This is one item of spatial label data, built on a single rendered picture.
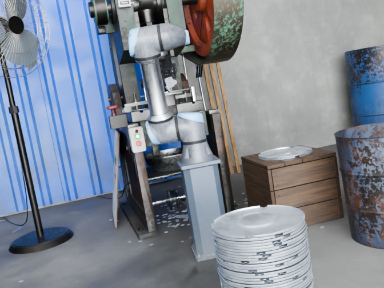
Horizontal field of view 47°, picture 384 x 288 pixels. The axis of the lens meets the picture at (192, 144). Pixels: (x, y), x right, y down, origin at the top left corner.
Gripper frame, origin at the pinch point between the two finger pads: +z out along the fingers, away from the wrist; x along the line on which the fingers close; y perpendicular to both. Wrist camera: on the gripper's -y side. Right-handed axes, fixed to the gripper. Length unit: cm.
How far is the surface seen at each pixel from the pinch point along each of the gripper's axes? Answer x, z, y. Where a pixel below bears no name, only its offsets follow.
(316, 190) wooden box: -19, 59, 74
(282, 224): -107, 10, 85
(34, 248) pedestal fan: -68, 59, -81
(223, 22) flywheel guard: 27.1, -24.9, 31.6
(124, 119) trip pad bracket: -21.3, 5.1, -20.8
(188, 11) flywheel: 78, -27, -11
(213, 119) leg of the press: 5.1, 23.3, 18.6
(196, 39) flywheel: 63, -10, -5
